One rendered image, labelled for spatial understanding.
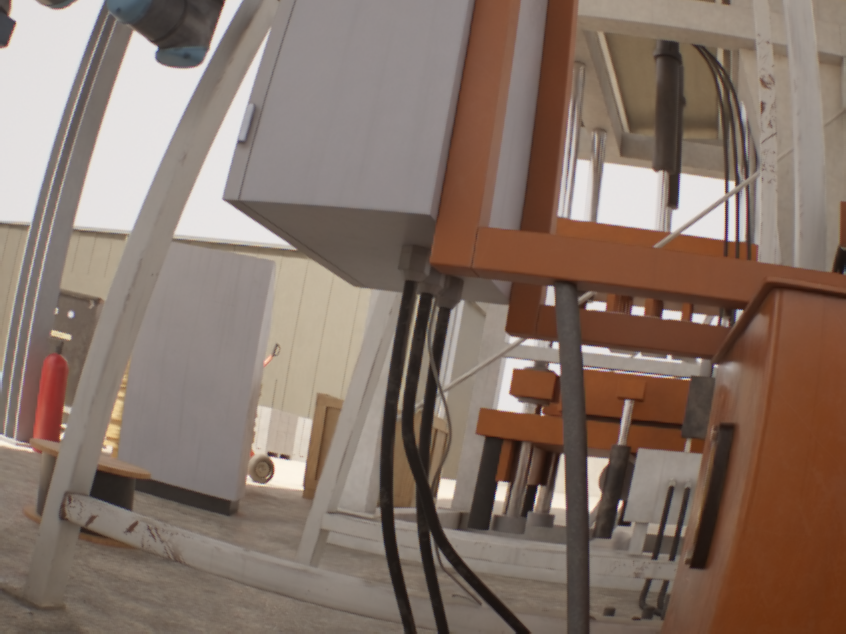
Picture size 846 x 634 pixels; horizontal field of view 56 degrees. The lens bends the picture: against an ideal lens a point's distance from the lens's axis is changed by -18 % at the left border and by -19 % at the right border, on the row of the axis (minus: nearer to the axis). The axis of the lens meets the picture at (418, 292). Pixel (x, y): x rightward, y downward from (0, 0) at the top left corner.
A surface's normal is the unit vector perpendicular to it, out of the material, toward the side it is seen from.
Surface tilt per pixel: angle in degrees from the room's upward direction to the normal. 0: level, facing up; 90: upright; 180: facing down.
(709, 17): 90
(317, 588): 90
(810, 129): 87
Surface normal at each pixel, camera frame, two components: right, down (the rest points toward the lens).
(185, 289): 0.08, -0.16
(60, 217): 0.94, 0.11
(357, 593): -0.25, -0.22
